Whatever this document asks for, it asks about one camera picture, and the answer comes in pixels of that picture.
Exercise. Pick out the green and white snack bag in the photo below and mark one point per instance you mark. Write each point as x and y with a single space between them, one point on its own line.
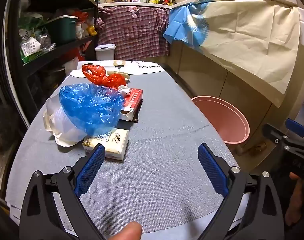
29 48

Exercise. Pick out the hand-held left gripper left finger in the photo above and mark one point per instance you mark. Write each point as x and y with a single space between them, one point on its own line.
90 167

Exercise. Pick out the white tissue packet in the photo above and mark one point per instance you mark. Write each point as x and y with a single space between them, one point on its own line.
114 142

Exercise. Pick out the beige kitchen cabinet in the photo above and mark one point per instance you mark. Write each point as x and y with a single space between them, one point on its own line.
211 80

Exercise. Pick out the blue printed cloth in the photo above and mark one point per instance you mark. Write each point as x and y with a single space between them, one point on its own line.
181 27

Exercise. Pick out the beige stick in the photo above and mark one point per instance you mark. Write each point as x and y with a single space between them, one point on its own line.
119 74

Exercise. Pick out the plaid shirt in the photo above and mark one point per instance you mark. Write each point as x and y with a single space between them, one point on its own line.
134 30

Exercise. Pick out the yellow packet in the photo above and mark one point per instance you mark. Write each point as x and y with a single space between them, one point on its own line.
92 30

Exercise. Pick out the person's right hand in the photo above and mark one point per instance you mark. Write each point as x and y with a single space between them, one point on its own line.
296 205

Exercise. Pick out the white lidded bin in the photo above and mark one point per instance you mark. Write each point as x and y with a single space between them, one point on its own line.
104 51

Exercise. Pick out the red cardboard box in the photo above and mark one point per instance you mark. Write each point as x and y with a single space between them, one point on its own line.
134 97

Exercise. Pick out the pink waste bin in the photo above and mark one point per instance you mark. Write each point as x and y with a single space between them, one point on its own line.
216 120

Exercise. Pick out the cream cloth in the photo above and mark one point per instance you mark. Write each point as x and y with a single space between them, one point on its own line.
246 35

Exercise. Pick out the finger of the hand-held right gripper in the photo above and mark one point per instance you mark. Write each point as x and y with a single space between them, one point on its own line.
271 132
295 127

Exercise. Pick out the white tissue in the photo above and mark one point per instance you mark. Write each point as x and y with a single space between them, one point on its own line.
124 90

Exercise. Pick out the red plastic bag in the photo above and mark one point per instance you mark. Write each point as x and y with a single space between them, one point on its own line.
97 73

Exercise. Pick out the grey ironing board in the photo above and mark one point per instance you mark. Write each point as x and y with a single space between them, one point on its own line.
142 66

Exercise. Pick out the green storage bin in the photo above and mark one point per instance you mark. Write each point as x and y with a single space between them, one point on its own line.
60 30

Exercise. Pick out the blue plastic bag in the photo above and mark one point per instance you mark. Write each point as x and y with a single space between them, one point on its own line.
92 105

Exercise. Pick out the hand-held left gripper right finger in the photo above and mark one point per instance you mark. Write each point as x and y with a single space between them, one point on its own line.
211 170

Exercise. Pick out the black shelf rack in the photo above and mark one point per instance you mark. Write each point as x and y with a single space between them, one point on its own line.
54 55

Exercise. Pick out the white plastic bag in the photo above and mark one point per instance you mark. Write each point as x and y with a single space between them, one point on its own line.
57 127

